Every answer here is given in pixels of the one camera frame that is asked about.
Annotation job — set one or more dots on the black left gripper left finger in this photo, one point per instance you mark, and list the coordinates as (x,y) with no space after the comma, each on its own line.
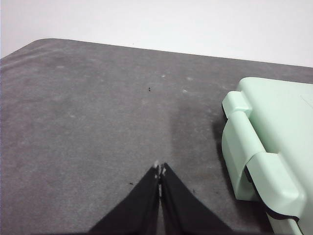
(137,213)

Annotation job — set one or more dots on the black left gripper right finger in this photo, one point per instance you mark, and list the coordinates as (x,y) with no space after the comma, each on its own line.
(183,213)

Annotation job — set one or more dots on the mint green cooker base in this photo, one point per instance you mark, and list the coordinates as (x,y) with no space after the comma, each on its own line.
(234,156)

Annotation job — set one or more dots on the mint green grill cover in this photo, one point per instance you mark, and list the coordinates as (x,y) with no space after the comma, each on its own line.
(281,117)

